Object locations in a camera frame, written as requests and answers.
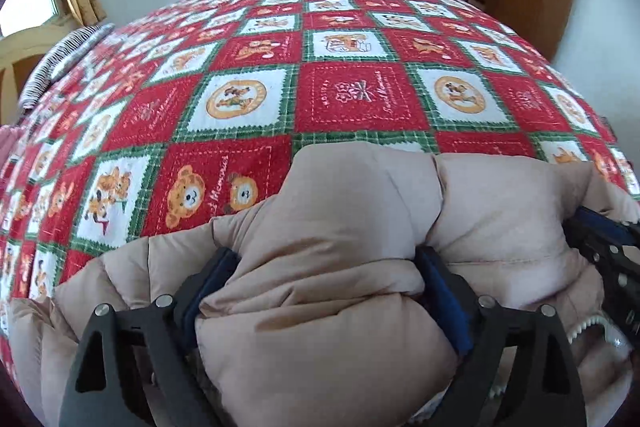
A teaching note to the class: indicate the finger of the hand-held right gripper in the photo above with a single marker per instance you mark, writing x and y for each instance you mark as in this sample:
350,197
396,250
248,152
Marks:
602,249

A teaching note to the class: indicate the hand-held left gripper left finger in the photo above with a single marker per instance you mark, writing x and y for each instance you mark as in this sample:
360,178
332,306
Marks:
210,289

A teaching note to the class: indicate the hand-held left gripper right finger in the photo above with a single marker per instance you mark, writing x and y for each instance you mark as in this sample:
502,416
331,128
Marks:
446,299

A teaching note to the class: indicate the beige puffer jacket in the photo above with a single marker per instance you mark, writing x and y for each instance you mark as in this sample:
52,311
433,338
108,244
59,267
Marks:
340,217

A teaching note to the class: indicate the red patchwork bear bedspread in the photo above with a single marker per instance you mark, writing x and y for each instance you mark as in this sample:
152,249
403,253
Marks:
360,97

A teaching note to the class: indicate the striped pillow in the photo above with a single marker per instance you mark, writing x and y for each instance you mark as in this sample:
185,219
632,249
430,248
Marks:
60,57

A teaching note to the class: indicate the yellow wooden headboard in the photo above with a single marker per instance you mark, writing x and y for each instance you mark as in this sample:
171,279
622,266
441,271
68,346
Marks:
17,62

